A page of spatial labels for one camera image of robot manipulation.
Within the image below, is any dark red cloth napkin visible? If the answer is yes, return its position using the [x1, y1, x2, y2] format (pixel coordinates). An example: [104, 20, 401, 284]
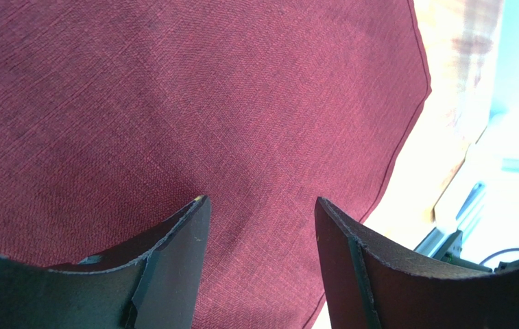
[0, 1, 430, 328]

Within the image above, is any black cable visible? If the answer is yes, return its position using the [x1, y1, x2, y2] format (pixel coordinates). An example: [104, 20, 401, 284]
[479, 247, 519, 267]

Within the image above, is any aluminium frame rail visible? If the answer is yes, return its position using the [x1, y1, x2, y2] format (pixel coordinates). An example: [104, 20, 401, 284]
[414, 182, 488, 268]

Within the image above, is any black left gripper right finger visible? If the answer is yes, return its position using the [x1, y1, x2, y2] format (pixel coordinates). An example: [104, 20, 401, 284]
[315, 197, 519, 328]

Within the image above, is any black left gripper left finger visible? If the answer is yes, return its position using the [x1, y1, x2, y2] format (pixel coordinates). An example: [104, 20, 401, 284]
[0, 195, 211, 328]

